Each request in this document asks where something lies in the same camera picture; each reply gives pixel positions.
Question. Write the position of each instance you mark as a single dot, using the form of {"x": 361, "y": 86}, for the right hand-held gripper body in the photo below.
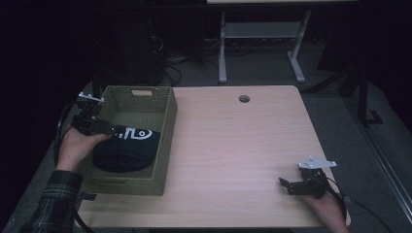
{"x": 314, "y": 184}

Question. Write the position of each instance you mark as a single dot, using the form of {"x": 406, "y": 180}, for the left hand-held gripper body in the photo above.
{"x": 85, "y": 123}

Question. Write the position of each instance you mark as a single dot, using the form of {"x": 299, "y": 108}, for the navy shirt with white print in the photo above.
{"x": 126, "y": 153}

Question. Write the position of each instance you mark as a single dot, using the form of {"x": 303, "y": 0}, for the green woven basket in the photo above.
{"x": 162, "y": 136}

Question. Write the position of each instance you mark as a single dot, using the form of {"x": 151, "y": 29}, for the person's left hand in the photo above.
{"x": 73, "y": 150}

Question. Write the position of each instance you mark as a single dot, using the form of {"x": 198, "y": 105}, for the person's right hand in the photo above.
{"x": 330, "y": 213}

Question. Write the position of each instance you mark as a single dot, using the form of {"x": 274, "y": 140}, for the black metal stand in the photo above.
{"x": 362, "y": 97}

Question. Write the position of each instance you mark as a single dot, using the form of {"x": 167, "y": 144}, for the metal floor rail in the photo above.
{"x": 385, "y": 161}

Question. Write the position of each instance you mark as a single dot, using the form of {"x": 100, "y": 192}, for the white metal desk frame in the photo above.
{"x": 259, "y": 29}

